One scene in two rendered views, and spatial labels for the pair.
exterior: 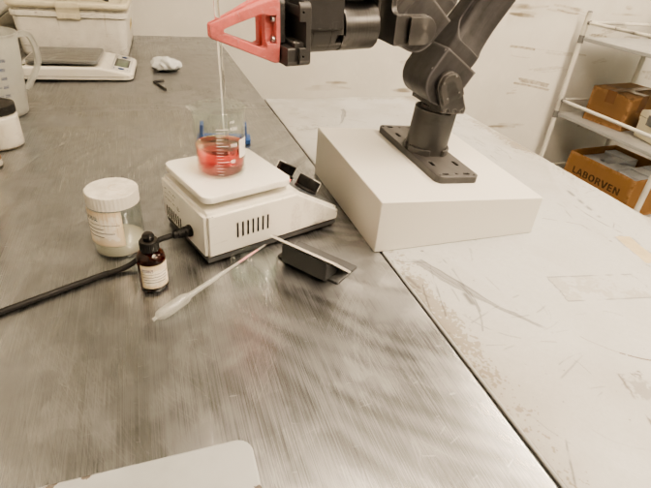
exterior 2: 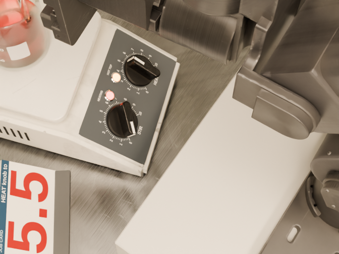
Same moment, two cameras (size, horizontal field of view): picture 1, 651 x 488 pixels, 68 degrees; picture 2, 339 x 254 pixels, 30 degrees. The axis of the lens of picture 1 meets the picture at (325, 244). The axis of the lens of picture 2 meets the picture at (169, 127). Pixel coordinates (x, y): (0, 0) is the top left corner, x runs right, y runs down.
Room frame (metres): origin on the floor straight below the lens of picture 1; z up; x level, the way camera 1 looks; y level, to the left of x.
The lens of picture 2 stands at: (0.49, -0.17, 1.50)
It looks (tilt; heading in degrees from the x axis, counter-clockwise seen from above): 68 degrees down; 52
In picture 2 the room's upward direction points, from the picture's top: 5 degrees clockwise
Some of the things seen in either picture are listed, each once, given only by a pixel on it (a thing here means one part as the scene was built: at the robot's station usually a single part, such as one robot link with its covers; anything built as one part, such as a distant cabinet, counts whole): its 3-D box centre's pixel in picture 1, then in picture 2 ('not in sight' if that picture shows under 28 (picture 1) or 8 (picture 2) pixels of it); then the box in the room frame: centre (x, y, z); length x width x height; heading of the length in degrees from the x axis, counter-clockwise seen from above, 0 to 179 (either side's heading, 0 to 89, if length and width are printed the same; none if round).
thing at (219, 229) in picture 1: (245, 198); (56, 79); (0.57, 0.11, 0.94); 0.22 x 0.13 x 0.08; 130
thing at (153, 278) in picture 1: (151, 259); not in sight; (0.42, 0.19, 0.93); 0.03 x 0.03 x 0.07
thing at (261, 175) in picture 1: (227, 172); (23, 51); (0.55, 0.13, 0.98); 0.12 x 0.12 x 0.01; 40
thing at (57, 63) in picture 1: (80, 63); not in sight; (1.26, 0.67, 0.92); 0.26 x 0.19 x 0.05; 108
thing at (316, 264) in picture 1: (314, 252); (34, 210); (0.49, 0.01, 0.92); 0.09 x 0.06 x 0.04; 59
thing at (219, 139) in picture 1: (217, 140); (5, 20); (0.55, 0.14, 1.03); 0.07 x 0.06 x 0.08; 119
